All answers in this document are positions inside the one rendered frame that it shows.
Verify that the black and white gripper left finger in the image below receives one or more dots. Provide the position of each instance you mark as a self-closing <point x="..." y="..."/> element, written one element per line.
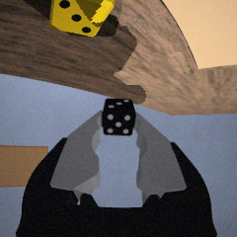
<point x="70" y="169"/>

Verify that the black die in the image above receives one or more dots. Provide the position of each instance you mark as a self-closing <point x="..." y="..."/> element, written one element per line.
<point x="118" y="117"/>

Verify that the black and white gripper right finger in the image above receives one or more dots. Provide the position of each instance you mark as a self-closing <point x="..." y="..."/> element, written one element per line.
<point x="164" y="170"/>

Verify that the beige flat mat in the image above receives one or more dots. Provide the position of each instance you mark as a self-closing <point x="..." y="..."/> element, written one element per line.
<point x="210" y="28"/>

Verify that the yellow die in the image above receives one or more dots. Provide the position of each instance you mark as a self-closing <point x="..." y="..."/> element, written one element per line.
<point x="83" y="17"/>

